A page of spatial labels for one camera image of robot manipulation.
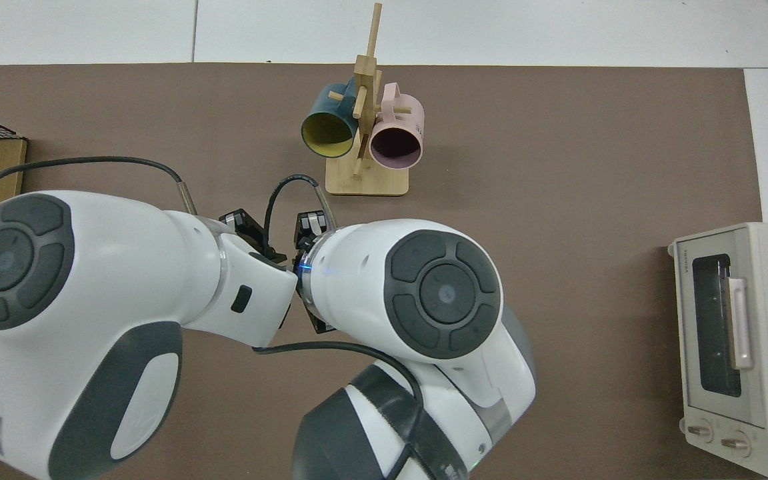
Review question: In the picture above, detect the wooden cup stand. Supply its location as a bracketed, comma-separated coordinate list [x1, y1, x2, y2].
[325, 2, 410, 197]

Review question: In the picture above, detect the dark teal cup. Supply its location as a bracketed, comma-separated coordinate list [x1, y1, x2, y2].
[301, 81, 361, 159]

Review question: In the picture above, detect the pink cup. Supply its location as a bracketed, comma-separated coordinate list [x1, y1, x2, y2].
[369, 82, 425, 169]

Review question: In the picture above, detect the brown table cloth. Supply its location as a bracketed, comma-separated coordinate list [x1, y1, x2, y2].
[0, 63, 765, 480]

